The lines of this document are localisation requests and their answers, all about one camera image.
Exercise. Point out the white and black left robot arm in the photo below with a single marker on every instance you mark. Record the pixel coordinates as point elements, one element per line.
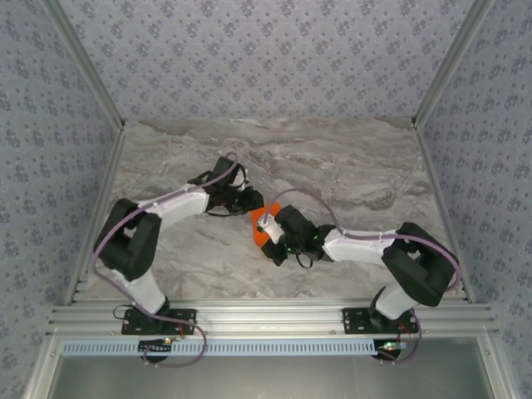
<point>174,208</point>

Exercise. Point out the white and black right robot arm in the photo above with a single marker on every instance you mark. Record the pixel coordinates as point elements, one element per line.
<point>357,247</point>

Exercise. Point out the aluminium front beam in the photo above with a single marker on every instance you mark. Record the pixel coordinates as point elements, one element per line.
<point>266,320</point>

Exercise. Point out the grey metal panel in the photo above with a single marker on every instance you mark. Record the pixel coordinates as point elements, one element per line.
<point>266,378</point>

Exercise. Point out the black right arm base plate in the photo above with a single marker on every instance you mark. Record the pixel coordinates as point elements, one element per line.
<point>357,324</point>

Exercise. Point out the aluminium side rail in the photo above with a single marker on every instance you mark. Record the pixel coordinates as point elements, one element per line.
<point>97,216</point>
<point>442,216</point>

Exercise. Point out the black bracket with circuit board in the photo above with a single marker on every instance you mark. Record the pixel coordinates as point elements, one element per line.
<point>156,348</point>
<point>388,348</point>

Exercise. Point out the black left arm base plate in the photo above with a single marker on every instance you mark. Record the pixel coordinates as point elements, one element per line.
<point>137,326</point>

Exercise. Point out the aluminium frame post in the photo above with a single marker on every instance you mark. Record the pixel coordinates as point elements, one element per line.
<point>83,62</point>
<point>453,62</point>

